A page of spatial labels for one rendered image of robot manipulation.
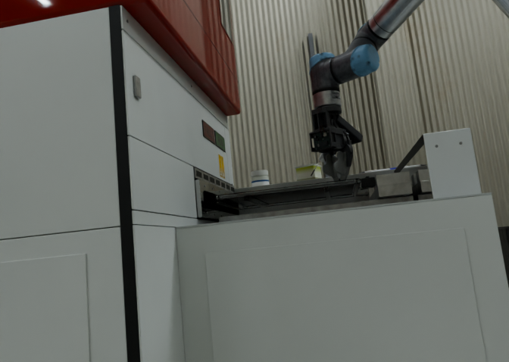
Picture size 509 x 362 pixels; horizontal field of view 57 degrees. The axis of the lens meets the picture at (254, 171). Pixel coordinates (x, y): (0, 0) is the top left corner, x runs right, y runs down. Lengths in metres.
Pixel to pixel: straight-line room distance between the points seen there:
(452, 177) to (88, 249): 0.71
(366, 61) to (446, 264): 0.55
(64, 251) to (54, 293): 0.07
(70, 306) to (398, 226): 0.61
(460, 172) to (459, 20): 3.78
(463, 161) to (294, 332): 0.48
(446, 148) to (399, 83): 3.28
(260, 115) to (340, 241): 3.56
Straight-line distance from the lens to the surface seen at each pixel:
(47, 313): 0.90
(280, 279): 0.95
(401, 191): 1.19
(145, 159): 0.90
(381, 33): 1.34
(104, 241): 0.84
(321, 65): 1.31
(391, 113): 4.23
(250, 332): 0.98
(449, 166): 1.04
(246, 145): 4.41
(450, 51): 4.63
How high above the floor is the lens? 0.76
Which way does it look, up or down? 9 degrees up
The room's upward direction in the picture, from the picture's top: 6 degrees counter-clockwise
